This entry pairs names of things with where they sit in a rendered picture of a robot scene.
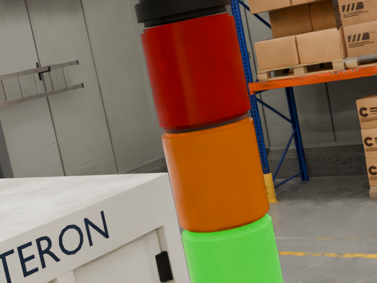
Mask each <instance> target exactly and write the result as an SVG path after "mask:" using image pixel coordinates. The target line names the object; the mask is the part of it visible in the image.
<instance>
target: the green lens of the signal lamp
mask: <svg viewBox="0 0 377 283"><path fill-rule="evenodd" d="M182 241H183V246H184V250H185V255H186V260H187V265H188V270H189V274H190V279H191V283H283V277H282V271H281V266H280V261H279V256H278V250H277V244H276V240H275V235H274V229H273V223H272V218H271V216H270V215H268V214H266V215H265V216H264V217H263V218H261V219H260V220H258V221H256V222H253V223H251V224H249V225H246V226H242V227H238V228H235V229H231V230H226V231H219V232H206V233H198V232H190V231H187V230H184V231H183V232H182Z"/></svg>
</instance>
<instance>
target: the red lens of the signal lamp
mask: <svg viewBox="0 0 377 283"><path fill-rule="evenodd" d="M143 31H144V33H143V34H140V36H141V42H142V47H143V51H144V56H145V61H146V66H147V70H148V75H149V80H150V86H151V91H152V94H153V99H154V105H155V110H156V113H157V119H158V124H159V126H160V127H163V129H165V130H182V129H190V128H195V127H201V126H207V125H212V124H217V123H220V122H225V121H228V120H233V119H235V118H238V117H241V116H244V115H246V114H247V113H248V110H250V109H251V105H250V100H249V94H248V90H247V84H246V78H245V72H244V69H243V63H242V57H241V51H240V45H239V42H238V36H237V30H236V24H235V18H234V16H230V15H229V12H228V13H220V14H217V15H210V16H205V17H199V18H195V19H190V20H185V21H179V22H174V23H171V24H165V25H161V26H156V27H153V28H148V29H144V30H143Z"/></svg>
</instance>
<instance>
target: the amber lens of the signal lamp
mask: <svg viewBox="0 0 377 283"><path fill-rule="evenodd" d="M161 138H162V143H163V148H164V154H165V159H166V162H167V167H168V173H169V178H170V181H171V187H172V192H173V197H174V202H175V206H176V211H177V216H178V221H179V225H180V226H181V227H182V228H184V229H185V230H187V231H190V232H198V233H206V232H219V231H226V230H231V229H235V228H238V227H242V226H246V225H249V224H251V223H253V222H256V221H258V220H260V219H261V218H263V217H264V216H265V215H266V213H267V212H268V210H269V209H270V208H269V202H268V196H267V192H266V186H265V181H264V175H263V169H262V165H261V159H260V153H259V148H258V142H257V138H256V132H255V126H254V121H253V118H250V117H249V116H248V115H244V116H241V117H238V118H235V119H233V120H228V121H225V122H220V123H217V124H212V125H207V126H201V127H195V128H190V129H182V130H166V131H165V132H164V135H162V137H161Z"/></svg>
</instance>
